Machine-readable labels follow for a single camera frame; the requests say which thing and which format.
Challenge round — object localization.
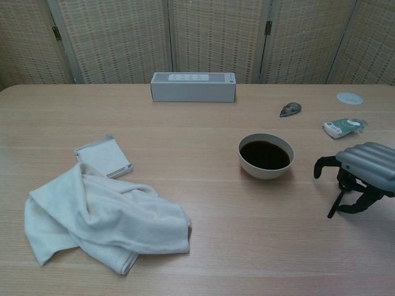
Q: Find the round white cable grommet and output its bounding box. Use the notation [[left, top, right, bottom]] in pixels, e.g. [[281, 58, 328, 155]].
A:
[[336, 91, 364, 105]]

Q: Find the dark liquid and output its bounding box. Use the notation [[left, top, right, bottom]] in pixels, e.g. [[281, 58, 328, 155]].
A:
[[239, 140, 291, 171]]

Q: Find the small flat white box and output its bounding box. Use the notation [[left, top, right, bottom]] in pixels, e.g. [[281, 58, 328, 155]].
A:
[[73, 133, 135, 180]]

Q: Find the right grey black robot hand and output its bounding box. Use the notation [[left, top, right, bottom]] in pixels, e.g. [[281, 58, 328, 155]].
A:
[[314, 141, 395, 215]]

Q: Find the beige ceramic bowl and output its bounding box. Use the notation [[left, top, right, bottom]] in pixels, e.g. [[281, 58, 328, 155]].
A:
[[238, 133, 295, 181]]

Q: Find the woven folding screen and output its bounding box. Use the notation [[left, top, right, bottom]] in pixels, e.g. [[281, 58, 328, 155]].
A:
[[0, 0, 395, 85]]

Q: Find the black plastic spoon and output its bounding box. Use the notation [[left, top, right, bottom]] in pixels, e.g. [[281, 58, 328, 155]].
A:
[[326, 188, 345, 220]]

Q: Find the long grey cardboard box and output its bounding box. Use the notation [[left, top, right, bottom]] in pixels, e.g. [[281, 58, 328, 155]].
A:
[[150, 72, 238, 103]]

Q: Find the white crumpled towel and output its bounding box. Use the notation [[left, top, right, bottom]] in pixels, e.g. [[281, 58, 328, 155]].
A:
[[23, 162, 193, 276]]

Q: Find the green white tissue packet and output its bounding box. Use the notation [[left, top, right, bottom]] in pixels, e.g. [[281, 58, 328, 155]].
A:
[[323, 118, 368, 140]]

